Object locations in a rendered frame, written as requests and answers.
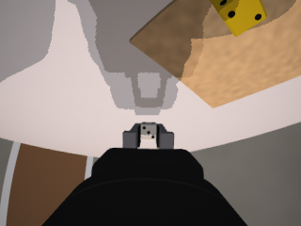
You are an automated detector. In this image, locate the white die with black pips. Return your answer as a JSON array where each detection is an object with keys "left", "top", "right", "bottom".
[{"left": 140, "top": 122, "right": 157, "bottom": 141}]

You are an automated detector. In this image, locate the yellow die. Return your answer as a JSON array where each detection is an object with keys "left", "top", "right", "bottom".
[{"left": 210, "top": 0, "right": 267, "bottom": 37}]

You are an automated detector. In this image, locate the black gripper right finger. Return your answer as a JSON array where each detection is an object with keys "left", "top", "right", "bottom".
[{"left": 156, "top": 123, "right": 175, "bottom": 149}]

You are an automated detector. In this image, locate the tan square mat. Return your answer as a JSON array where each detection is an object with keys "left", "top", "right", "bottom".
[{"left": 129, "top": 0, "right": 301, "bottom": 108}]

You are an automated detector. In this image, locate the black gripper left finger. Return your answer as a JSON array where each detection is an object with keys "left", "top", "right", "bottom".
[{"left": 122, "top": 123, "right": 141, "bottom": 149}]

